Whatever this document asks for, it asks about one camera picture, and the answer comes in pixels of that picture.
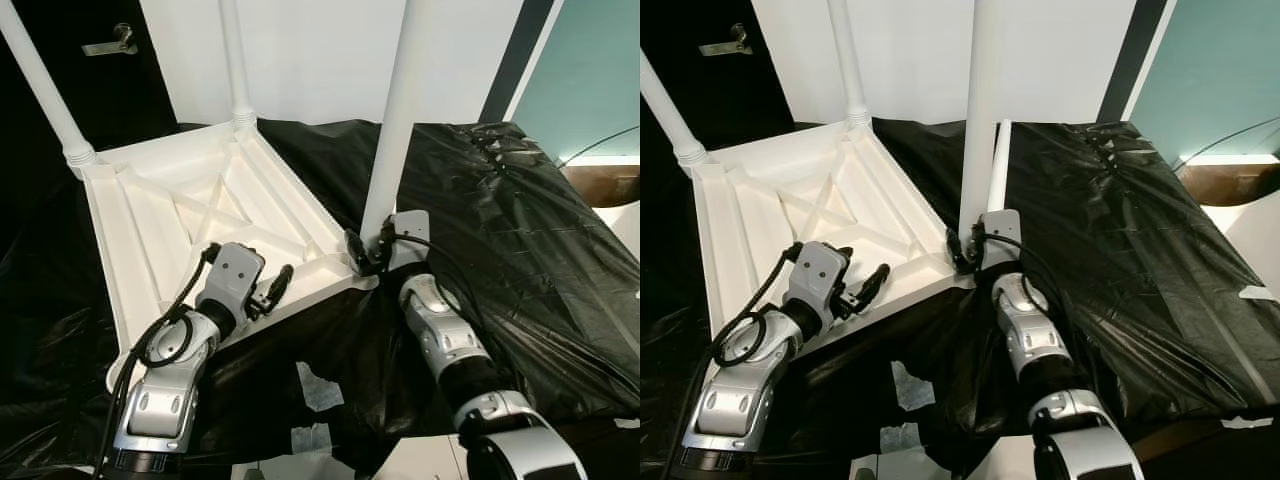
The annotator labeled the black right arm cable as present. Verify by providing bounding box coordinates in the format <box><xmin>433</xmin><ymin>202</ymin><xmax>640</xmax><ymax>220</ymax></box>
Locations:
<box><xmin>375</xmin><ymin>225</ymin><xmax>501</xmax><ymax>401</ymax></box>
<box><xmin>968</xmin><ymin>225</ymin><xmax>1091</xmax><ymax>401</ymax></box>

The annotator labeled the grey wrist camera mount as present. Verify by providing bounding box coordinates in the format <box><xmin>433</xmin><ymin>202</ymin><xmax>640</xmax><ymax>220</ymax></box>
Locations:
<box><xmin>385</xmin><ymin>212</ymin><xmax>431</xmax><ymax>271</ymax></box>
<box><xmin>975</xmin><ymin>210</ymin><xmax>1023</xmax><ymax>271</ymax></box>
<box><xmin>213</xmin><ymin>243</ymin><xmax>266</xmax><ymax>306</ymax></box>
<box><xmin>795</xmin><ymin>243</ymin><xmax>849</xmax><ymax>306</ymax></box>

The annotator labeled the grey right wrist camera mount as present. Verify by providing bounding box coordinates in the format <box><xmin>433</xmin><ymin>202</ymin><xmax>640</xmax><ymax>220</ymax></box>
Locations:
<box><xmin>975</xmin><ymin>210</ymin><xmax>1023</xmax><ymax>271</ymax></box>
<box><xmin>385</xmin><ymin>212</ymin><xmax>431</xmax><ymax>271</ymax></box>

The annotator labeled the brown wooden table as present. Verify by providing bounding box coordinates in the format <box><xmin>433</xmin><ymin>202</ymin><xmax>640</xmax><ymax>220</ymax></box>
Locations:
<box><xmin>1180</xmin><ymin>163</ymin><xmax>1280</xmax><ymax>206</ymax></box>
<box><xmin>565</xmin><ymin>165</ymin><xmax>641</xmax><ymax>206</ymax></box>

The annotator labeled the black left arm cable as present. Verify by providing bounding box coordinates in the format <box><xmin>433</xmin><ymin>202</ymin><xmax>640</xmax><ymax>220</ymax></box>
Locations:
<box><xmin>95</xmin><ymin>245</ymin><xmax>223</xmax><ymax>480</ymax></box>
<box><xmin>665</xmin><ymin>245</ymin><xmax>803</xmax><ymax>480</ymax></box>

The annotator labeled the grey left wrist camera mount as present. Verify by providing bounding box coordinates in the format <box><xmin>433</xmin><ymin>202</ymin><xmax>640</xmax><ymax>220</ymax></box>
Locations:
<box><xmin>795</xmin><ymin>243</ymin><xmax>849</xmax><ymax>306</ymax></box>
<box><xmin>213</xmin><ymin>243</ymin><xmax>266</xmax><ymax>306</ymax></box>

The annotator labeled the black plastic sheet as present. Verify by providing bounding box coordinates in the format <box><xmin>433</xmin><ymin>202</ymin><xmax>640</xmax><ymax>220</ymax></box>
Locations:
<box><xmin>640</xmin><ymin>118</ymin><xmax>1280</xmax><ymax>476</ymax></box>
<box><xmin>0</xmin><ymin>118</ymin><xmax>641</xmax><ymax>476</ymax></box>

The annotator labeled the silver door handle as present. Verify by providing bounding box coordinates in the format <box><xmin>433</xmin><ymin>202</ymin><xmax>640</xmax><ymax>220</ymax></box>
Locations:
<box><xmin>698</xmin><ymin>23</ymin><xmax>753</xmax><ymax>57</ymax></box>
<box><xmin>82</xmin><ymin>23</ymin><xmax>138</xmax><ymax>57</ymax></box>

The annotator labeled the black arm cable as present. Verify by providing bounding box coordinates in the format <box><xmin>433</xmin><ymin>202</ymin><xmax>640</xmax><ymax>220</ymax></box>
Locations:
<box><xmin>375</xmin><ymin>225</ymin><xmax>501</xmax><ymax>401</ymax></box>
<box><xmin>665</xmin><ymin>245</ymin><xmax>803</xmax><ymax>480</ymax></box>
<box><xmin>968</xmin><ymin>225</ymin><xmax>1091</xmax><ymax>401</ymax></box>
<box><xmin>95</xmin><ymin>245</ymin><xmax>223</xmax><ymax>480</ymax></box>

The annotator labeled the teal glass panel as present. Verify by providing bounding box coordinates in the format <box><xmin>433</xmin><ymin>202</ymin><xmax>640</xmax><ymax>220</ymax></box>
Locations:
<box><xmin>512</xmin><ymin>0</ymin><xmax>641</xmax><ymax>161</ymax></box>
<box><xmin>1127</xmin><ymin>0</ymin><xmax>1280</xmax><ymax>161</ymax></box>

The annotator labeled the dark door frame post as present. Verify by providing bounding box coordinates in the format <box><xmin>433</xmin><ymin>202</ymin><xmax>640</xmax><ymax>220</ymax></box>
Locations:
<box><xmin>1097</xmin><ymin>0</ymin><xmax>1173</xmax><ymax>125</ymax></box>
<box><xmin>480</xmin><ymin>0</ymin><xmax>561</xmax><ymax>125</ymax></box>

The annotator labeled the black door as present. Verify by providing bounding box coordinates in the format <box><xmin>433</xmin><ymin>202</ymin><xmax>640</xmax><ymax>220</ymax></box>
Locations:
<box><xmin>0</xmin><ymin>0</ymin><xmax>181</xmax><ymax>136</ymax></box>
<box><xmin>640</xmin><ymin>0</ymin><xmax>796</xmax><ymax>136</ymax></box>

